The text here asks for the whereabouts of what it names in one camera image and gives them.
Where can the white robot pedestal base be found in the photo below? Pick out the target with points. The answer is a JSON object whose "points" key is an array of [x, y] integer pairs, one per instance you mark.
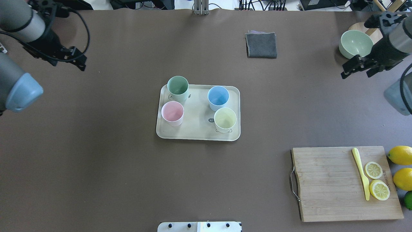
{"points": [[201, 226]]}

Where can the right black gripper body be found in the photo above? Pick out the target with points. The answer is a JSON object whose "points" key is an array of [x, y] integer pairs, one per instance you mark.
{"points": [[383, 50]]}

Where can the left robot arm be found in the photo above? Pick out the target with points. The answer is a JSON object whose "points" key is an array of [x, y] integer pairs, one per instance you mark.
{"points": [[29, 23]]}

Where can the mint green bowl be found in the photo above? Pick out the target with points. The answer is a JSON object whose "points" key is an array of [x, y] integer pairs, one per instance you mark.
{"points": [[354, 42]]}

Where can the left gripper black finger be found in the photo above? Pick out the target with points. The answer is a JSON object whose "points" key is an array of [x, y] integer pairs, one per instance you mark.
{"points": [[74, 56]]}

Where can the mint green cup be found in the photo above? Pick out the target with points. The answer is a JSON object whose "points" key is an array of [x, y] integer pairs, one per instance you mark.
{"points": [[178, 88]]}

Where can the light blue cup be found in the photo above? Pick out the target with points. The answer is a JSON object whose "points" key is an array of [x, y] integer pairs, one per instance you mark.
{"points": [[218, 97]]}

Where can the whole yellow lemon lower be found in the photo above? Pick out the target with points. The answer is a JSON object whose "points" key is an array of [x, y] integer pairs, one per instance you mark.
{"points": [[401, 155]]}

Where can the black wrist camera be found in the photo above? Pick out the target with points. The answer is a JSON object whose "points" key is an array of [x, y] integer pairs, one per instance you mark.
{"points": [[49, 8], [385, 21]]}

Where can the pink cup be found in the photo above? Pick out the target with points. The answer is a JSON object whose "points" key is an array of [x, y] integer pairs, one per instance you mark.
{"points": [[173, 112]]}

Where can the cream rabbit tray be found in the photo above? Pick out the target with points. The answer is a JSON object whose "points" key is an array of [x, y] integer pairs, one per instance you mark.
{"points": [[198, 120]]}

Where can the grey folded cloth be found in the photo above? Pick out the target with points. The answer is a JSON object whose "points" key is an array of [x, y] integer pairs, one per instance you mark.
{"points": [[261, 44]]}

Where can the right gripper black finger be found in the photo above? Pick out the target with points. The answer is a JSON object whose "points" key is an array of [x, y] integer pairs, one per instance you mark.
{"points": [[355, 64]]}

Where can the yellow plastic knife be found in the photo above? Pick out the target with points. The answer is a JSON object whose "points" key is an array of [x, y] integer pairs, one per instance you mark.
{"points": [[364, 179]]}

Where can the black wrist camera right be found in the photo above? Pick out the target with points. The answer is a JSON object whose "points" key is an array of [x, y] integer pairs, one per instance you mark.
{"points": [[385, 21]]}

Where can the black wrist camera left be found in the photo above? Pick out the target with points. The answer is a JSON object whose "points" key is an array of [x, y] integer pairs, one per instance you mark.
{"points": [[49, 8]]}

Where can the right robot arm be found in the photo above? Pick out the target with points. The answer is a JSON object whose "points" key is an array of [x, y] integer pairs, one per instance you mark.
{"points": [[398, 95]]}

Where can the lemon half upper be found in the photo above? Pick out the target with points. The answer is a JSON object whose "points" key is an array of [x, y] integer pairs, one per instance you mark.
{"points": [[379, 190]]}

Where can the whole yellow lemon upper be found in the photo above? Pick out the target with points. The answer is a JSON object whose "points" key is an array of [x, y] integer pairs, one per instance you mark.
{"points": [[403, 179]]}

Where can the cream yellow cup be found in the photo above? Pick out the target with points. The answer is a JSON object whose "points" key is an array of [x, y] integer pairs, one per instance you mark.
{"points": [[224, 119]]}

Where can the whole yellow lemon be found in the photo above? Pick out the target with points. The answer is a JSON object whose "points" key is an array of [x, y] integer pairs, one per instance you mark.
{"points": [[403, 179], [401, 155]]}

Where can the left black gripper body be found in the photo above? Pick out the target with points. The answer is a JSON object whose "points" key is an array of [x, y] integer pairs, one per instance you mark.
{"points": [[52, 42]]}

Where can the green lime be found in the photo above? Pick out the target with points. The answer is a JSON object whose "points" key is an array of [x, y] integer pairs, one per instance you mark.
{"points": [[407, 200]]}

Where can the aluminium frame post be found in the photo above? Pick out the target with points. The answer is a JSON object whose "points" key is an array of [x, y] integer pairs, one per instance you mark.
{"points": [[201, 7]]}

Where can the bamboo cutting board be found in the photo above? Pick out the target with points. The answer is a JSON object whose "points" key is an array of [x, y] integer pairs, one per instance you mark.
{"points": [[329, 186]]}

